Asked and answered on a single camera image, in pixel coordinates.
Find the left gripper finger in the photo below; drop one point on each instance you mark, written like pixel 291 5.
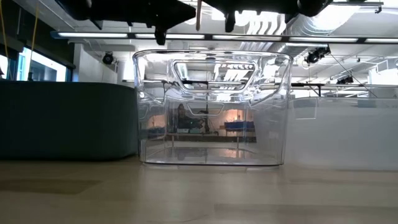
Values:
pixel 160 35
pixel 182 12

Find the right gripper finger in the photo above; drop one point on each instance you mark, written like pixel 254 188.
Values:
pixel 230 21
pixel 217 4

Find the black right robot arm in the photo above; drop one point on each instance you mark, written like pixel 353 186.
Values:
pixel 314 7

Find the person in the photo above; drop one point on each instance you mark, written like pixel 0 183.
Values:
pixel 181 113

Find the clear plastic bin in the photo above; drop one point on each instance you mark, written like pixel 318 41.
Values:
pixel 146 124

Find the bright window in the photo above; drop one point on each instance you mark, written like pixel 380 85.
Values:
pixel 43 65

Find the blue storage crates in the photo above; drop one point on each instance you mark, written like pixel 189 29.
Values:
pixel 239 125

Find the teal plastic bin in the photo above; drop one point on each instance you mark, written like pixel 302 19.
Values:
pixel 62 124

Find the frosted white plastic tray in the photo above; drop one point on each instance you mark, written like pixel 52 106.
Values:
pixel 342 133

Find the black mounted camera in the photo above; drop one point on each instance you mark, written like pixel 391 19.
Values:
pixel 345 80
pixel 317 54
pixel 108 58

